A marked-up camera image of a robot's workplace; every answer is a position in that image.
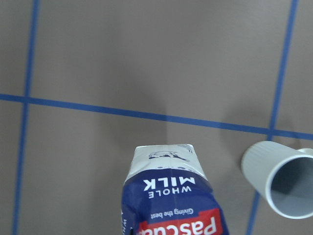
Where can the blue white milk carton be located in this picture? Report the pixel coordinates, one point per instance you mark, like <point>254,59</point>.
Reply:
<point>166,192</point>

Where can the white handled mug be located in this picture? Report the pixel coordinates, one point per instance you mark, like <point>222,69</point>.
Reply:
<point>283,176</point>

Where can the brown paper table cover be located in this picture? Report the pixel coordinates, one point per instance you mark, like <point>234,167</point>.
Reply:
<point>84,82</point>

